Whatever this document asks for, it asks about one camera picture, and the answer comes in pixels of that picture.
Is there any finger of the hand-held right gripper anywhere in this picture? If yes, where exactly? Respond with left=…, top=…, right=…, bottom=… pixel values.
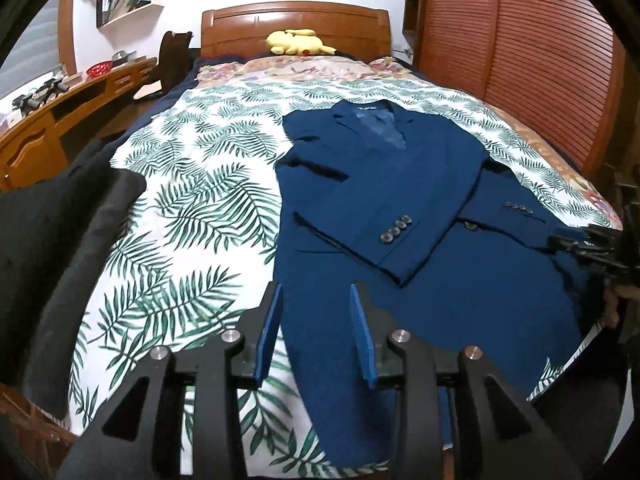
left=547, top=234, right=621, bottom=278
left=580, top=224, right=623, bottom=245

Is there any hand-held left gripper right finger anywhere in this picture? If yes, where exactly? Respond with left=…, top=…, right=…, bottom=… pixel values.
left=348, top=284, right=583, bottom=480

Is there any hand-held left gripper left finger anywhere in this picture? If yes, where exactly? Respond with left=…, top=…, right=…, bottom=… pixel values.
left=57, top=282, right=285, bottom=480

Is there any navy blue blazer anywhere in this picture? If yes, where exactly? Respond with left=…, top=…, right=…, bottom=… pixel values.
left=274, top=100, right=608, bottom=468

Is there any person's right hand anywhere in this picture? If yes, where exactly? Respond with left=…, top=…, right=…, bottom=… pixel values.
left=602, top=284, right=627, bottom=332

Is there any brown patterned blanket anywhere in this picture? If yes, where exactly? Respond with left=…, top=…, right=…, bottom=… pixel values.
left=480, top=105, right=601, bottom=192

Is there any leaf print bedsheet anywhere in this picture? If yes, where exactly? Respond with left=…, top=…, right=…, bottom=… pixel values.
left=67, top=82, right=621, bottom=476

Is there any folded grey garment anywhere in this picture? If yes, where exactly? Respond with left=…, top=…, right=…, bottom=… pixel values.
left=22, top=170, right=149, bottom=420

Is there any wooden louvred wardrobe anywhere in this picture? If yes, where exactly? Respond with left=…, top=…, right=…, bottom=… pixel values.
left=402, top=0, right=628, bottom=177

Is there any folded black garment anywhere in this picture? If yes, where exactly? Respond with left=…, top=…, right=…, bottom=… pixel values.
left=0, top=140, right=118, bottom=401

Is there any bed with leaf-print cover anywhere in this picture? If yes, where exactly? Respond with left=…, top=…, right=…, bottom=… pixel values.
left=195, top=55, right=622, bottom=232

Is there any dark brown chair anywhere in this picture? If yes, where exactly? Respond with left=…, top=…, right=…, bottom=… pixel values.
left=132, top=30, right=194, bottom=102

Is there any yellow plush toy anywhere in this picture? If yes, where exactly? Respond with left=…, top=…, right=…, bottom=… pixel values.
left=265, top=27, right=337, bottom=57

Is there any wooden desk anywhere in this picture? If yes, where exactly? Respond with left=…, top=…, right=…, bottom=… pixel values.
left=0, top=55, right=159, bottom=192

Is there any wooden headboard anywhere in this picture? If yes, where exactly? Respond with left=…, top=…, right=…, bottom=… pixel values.
left=201, top=1, right=392, bottom=63

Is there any grey window blind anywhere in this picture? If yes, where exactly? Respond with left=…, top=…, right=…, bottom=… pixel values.
left=0, top=10, right=66, bottom=102

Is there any wooden window frame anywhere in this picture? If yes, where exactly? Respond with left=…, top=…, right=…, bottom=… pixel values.
left=57, top=0, right=81, bottom=76

